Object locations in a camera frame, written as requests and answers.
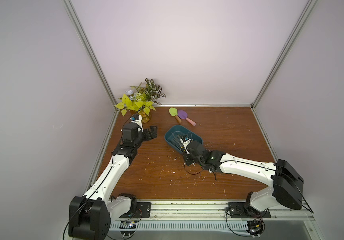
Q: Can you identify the teal plastic storage box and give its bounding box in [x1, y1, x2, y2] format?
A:
[165, 125, 203, 155]

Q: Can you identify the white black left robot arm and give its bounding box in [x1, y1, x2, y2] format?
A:
[63, 119, 158, 240]

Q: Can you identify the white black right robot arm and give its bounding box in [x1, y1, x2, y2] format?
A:
[180, 138, 304, 216]

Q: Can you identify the artificial green leafy plant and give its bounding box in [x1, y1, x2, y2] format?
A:
[114, 79, 166, 116]

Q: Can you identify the left small circuit board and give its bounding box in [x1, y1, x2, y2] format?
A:
[119, 221, 138, 239]

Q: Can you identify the small circuit board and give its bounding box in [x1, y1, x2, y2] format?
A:
[119, 221, 138, 239]
[246, 219, 265, 238]

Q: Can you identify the right small circuit board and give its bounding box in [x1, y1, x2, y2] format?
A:
[246, 219, 265, 238]

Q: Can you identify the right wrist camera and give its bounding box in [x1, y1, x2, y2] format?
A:
[180, 135, 192, 155]

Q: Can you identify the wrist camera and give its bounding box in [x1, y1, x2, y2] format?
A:
[180, 135, 192, 155]
[130, 114, 143, 132]

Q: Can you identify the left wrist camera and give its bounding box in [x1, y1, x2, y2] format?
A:
[130, 114, 143, 132]

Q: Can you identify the green trowel wooden handle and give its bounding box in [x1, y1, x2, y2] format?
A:
[169, 108, 181, 123]

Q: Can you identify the purple trowel pink handle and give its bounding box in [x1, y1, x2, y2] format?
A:
[177, 110, 196, 126]

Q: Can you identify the aluminium mounting rail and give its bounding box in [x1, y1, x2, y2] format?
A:
[99, 199, 315, 222]

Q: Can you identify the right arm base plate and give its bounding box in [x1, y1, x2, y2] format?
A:
[226, 202, 271, 219]

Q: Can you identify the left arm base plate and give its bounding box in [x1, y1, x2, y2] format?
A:
[119, 202, 152, 219]

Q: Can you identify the white slotted cable duct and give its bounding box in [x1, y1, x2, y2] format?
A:
[110, 221, 247, 232]

